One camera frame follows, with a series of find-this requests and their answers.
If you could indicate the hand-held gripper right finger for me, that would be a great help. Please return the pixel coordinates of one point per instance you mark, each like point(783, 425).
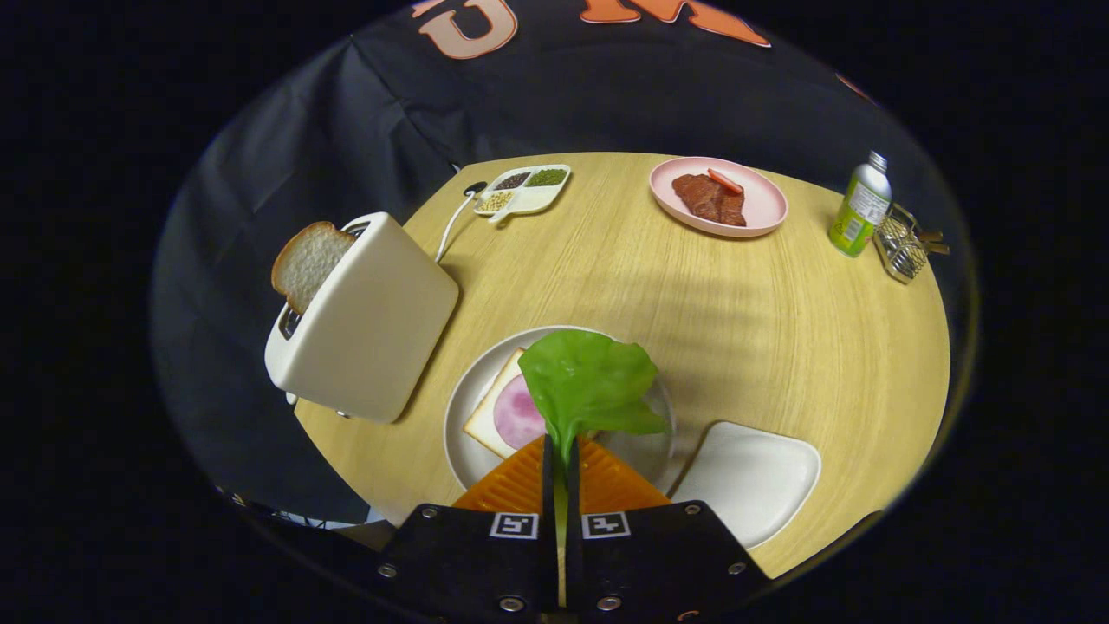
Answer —
point(573, 494)

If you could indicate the cream toaster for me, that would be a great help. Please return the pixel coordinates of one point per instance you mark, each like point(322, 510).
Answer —
point(372, 329)

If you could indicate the small brown utensil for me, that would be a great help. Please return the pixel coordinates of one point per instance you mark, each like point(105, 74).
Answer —
point(934, 249)

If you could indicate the pink round plate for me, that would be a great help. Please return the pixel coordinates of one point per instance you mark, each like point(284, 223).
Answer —
point(762, 208)

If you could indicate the green and silver bottle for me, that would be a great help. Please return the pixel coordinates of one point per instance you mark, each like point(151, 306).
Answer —
point(858, 212)

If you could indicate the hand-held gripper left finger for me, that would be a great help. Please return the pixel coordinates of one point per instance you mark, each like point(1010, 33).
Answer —
point(548, 494)

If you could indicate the thick rounded bread slice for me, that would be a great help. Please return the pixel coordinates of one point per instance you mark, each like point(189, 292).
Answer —
point(308, 260)

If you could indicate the brown meat slices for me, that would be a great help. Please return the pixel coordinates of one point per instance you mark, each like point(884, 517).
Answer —
point(706, 199)

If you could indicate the green lettuce leaf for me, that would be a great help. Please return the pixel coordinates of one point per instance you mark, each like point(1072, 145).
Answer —
point(589, 381)

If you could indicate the white divided seasoning dish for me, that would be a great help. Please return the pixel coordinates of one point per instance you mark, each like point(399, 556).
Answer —
point(528, 201)

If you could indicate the white round plate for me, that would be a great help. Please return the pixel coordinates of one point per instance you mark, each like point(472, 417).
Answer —
point(472, 459)

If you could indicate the white curved square plate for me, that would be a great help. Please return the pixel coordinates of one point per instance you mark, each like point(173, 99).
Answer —
point(749, 481)

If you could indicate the pink ham slice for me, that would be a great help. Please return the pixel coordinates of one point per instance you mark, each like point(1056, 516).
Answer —
point(517, 416)

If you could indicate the square sandwich bread slice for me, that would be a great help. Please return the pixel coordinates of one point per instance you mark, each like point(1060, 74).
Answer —
point(487, 420)

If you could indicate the red vegetable slice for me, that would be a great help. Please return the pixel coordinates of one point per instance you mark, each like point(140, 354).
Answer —
point(724, 180)

